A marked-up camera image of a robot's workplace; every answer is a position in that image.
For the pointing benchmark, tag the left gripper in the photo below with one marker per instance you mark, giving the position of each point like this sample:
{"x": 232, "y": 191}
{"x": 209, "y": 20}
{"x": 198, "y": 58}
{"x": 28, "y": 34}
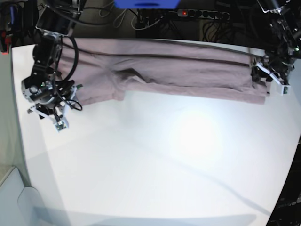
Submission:
{"x": 270, "y": 70}

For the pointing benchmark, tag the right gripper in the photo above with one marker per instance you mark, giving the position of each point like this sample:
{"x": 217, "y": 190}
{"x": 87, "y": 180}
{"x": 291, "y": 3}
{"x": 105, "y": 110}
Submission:
{"x": 54, "y": 107}

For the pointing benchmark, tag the pink t-shirt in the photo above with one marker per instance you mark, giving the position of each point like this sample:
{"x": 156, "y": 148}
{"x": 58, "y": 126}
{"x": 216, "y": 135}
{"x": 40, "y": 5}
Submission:
{"x": 108, "y": 68}

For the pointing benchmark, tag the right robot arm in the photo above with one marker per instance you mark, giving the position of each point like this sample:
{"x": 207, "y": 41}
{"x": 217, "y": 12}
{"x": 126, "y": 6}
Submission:
{"x": 56, "y": 24}

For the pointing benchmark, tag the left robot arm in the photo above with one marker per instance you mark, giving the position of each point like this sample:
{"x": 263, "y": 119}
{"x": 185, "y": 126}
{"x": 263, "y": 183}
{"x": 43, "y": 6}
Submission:
{"x": 285, "y": 23}

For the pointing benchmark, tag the black power strip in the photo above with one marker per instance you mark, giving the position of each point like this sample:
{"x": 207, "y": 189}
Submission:
{"x": 203, "y": 14}

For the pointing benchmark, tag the red black clamp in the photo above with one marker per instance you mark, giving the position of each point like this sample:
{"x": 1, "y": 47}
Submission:
{"x": 5, "y": 39}

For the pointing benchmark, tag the blue box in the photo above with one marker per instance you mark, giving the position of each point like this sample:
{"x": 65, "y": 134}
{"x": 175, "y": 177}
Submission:
{"x": 146, "y": 4}

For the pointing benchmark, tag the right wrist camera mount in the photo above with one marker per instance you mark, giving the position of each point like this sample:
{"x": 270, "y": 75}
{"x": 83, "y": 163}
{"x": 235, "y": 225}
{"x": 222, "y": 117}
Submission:
{"x": 59, "y": 123}

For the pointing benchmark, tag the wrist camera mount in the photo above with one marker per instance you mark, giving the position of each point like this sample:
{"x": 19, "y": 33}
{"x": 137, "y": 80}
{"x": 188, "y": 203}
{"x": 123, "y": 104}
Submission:
{"x": 59, "y": 123}
{"x": 275, "y": 80}

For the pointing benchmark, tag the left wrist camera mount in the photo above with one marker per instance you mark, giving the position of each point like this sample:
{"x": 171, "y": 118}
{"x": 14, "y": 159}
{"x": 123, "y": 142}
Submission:
{"x": 275, "y": 80}

